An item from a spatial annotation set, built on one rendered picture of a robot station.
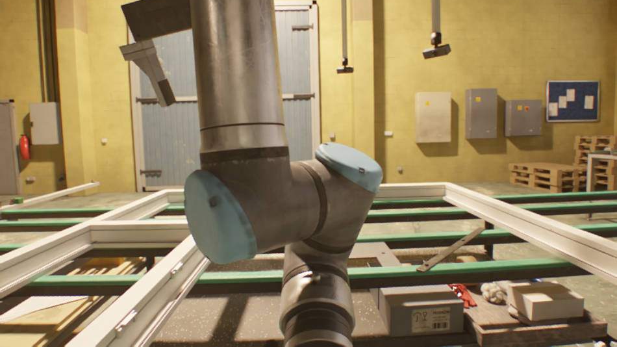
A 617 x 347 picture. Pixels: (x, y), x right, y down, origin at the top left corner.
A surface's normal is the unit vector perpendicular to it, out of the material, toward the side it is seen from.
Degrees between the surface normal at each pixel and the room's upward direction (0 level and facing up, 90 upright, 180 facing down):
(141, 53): 114
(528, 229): 90
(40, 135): 90
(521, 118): 90
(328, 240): 108
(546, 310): 90
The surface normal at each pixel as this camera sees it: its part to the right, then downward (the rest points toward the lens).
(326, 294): 0.25, -0.87
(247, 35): 0.41, -0.03
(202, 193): -0.74, 0.15
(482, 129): 0.03, 0.07
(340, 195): 0.66, -0.10
